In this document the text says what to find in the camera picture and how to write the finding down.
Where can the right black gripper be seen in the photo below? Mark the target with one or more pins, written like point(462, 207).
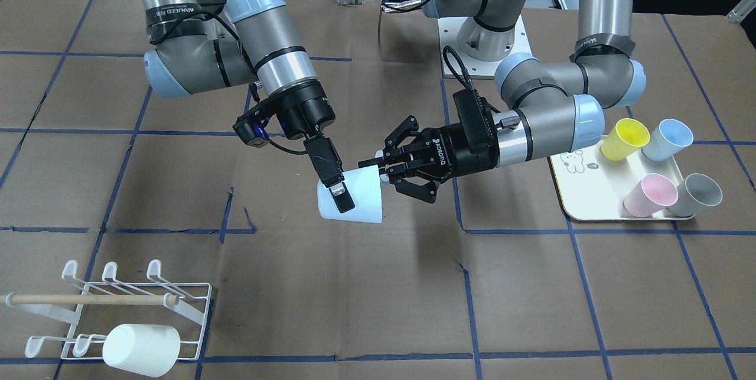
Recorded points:
point(308, 109)

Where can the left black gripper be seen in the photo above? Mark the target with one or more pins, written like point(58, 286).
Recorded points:
point(453, 152)

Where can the light blue plastic cup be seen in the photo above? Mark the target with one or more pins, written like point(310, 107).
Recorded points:
point(364, 187)

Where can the white plastic cup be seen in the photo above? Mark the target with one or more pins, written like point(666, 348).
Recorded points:
point(145, 349)

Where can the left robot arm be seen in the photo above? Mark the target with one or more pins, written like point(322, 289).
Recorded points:
point(552, 108)

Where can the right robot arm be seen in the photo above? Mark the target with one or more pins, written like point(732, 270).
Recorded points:
point(205, 45)

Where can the yellow plastic cup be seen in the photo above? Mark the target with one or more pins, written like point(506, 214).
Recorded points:
point(626, 137)

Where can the pink plastic cup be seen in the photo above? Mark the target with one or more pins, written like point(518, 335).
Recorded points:
point(653, 193)

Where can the grey plastic cup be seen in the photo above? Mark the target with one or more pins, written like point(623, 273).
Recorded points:
point(696, 193)

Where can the cream plastic tray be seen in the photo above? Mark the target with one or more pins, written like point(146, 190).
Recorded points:
point(592, 187)

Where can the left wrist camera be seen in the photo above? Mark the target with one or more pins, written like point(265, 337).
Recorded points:
point(476, 120)

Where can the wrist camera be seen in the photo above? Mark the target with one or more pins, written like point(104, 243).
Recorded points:
point(476, 120)
point(251, 128)

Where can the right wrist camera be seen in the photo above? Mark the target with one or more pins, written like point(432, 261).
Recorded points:
point(251, 128)

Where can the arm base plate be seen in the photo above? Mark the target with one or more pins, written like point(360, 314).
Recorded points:
point(482, 50)

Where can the white wire cup rack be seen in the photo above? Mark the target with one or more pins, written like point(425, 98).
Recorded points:
point(86, 316)

